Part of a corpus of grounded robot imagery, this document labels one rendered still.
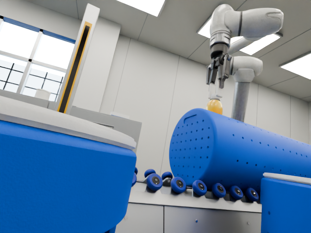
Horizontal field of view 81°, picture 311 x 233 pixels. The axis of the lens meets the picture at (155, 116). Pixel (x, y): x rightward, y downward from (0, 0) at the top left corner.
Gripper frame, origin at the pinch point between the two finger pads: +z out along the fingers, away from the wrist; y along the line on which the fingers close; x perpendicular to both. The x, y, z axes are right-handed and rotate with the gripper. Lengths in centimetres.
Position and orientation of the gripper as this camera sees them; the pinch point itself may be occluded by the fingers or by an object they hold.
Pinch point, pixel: (215, 90)
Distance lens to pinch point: 81.4
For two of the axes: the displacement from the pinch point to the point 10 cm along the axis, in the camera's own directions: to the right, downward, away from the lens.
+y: 4.1, -1.5, -9.0
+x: 9.0, 2.3, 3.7
